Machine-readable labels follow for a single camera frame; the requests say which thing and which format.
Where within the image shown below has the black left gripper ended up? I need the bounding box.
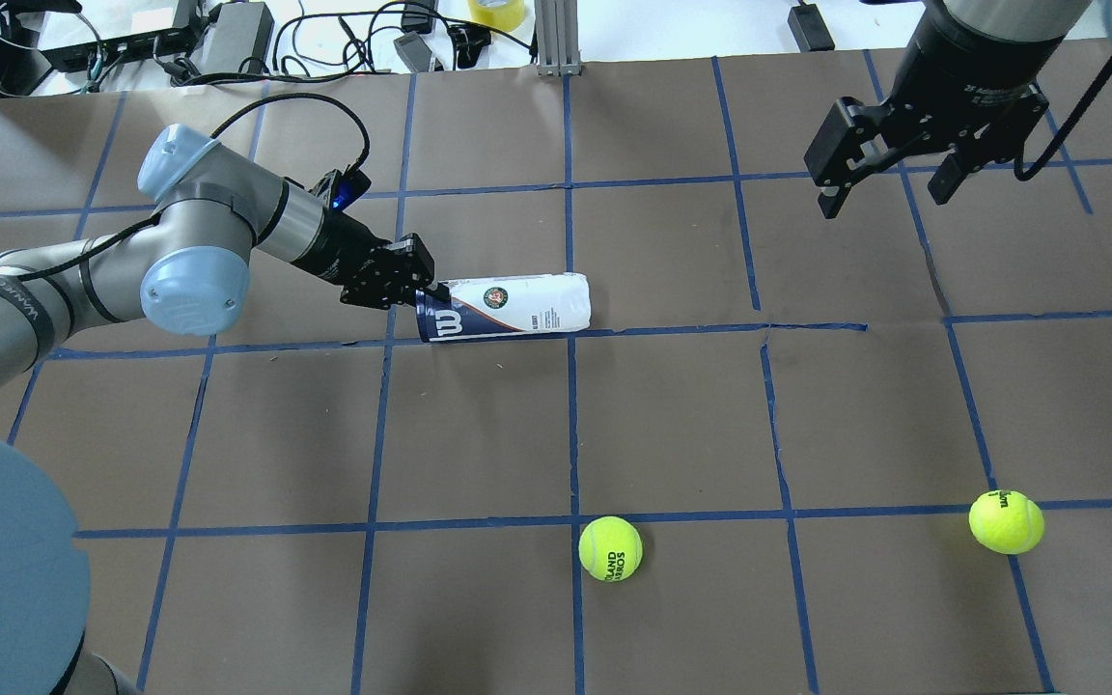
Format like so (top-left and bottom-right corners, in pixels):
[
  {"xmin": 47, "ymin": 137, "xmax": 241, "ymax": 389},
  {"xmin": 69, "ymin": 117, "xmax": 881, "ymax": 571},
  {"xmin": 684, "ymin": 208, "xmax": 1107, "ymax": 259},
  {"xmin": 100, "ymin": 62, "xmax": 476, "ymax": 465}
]
[{"xmin": 291, "ymin": 209, "xmax": 451, "ymax": 311}]

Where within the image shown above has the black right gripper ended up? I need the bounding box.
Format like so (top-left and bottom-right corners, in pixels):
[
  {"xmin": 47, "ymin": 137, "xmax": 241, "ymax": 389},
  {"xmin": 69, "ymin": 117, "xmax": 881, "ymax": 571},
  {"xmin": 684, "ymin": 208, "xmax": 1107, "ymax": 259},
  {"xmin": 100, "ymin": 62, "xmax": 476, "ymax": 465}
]
[{"xmin": 803, "ymin": 10, "xmax": 1049, "ymax": 219}]

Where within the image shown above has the white blue tennis ball can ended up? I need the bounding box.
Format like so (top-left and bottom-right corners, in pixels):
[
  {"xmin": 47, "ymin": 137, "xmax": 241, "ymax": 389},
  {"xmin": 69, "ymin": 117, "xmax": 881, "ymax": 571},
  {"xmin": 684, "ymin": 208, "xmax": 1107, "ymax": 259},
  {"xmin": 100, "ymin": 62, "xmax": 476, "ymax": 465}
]
[{"xmin": 416, "ymin": 274, "xmax": 592, "ymax": 342}]

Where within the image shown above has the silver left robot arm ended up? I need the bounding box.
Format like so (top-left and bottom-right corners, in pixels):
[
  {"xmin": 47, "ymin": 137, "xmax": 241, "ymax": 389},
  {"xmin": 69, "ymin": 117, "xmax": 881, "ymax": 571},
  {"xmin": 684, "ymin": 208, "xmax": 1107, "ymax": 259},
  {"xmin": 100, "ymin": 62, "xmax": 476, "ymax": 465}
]
[{"xmin": 0, "ymin": 125, "xmax": 450, "ymax": 694}]

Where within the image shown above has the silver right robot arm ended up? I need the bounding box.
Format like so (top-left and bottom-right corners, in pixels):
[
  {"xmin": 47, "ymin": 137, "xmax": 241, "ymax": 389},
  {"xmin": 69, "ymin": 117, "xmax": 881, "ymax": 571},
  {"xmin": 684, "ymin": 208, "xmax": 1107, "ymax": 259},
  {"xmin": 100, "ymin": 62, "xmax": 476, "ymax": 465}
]
[{"xmin": 804, "ymin": 1, "xmax": 1112, "ymax": 219}]

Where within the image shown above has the yellow Roland Garros tennis ball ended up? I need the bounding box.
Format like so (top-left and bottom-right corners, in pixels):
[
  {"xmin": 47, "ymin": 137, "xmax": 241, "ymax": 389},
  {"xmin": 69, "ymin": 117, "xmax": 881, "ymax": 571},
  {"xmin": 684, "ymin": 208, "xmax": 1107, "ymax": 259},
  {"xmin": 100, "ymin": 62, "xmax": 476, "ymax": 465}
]
[{"xmin": 578, "ymin": 515, "xmax": 644, "ymax": 582}]

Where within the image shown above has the yellow Wilson 3 tennis ball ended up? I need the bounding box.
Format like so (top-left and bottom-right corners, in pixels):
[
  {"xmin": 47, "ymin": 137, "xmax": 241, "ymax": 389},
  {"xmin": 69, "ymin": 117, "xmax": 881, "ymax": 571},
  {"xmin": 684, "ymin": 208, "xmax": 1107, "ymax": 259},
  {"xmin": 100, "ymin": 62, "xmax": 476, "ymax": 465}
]
[{"xmin": 969, "ymin": 489, "xmax": 1045, "ymax": 555}]

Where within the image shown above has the black power adapter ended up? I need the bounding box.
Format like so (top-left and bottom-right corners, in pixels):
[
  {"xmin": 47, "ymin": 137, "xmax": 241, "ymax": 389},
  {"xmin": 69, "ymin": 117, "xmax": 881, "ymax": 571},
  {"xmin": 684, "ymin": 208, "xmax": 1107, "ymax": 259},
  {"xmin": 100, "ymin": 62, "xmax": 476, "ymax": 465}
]
[{"xmin": 787, "ymin": 1, "xmax": 837, "ymax": 53}]

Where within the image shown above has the yellow tape roll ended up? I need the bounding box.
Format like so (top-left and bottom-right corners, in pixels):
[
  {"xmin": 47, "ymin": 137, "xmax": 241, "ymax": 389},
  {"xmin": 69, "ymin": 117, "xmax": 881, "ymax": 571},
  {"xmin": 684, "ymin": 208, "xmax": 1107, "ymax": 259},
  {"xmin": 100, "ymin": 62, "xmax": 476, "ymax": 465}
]
[{"xmin": 466, "ymin": 0, "xmax": 528, "ymax": 34}]

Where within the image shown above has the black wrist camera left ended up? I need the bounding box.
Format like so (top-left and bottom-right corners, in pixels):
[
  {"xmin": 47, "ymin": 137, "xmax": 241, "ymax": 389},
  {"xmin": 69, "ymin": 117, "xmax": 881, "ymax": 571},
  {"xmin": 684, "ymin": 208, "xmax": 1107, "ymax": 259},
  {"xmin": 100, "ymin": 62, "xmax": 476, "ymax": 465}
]
[{"xmin": 308, "ymin": 167, "xmax": 374, "ymax": 211}]

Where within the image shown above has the aluminium frame post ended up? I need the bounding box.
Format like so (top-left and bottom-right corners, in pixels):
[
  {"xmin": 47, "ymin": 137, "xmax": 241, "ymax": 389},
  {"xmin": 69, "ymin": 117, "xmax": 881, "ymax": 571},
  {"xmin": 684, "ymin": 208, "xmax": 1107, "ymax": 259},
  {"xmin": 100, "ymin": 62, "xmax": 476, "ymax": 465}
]
[{"xmin": 533, "ymin": 0, "xmax": 583, "ymax": 76}]

